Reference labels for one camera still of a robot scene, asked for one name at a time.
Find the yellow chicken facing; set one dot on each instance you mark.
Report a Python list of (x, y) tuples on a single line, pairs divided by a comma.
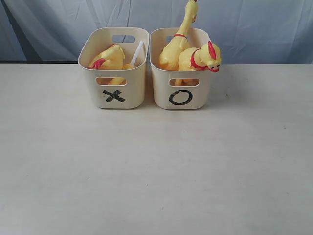
[(207, 57), (169, 57)]

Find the headless yellow rubber chicken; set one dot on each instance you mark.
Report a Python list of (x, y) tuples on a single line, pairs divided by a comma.
[(110, 59)]

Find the cream bin marked O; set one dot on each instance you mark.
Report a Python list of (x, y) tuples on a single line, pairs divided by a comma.
[(175, 90)]

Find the cream bin marked X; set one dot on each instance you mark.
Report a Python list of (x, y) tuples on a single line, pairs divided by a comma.
[(129, 95)]

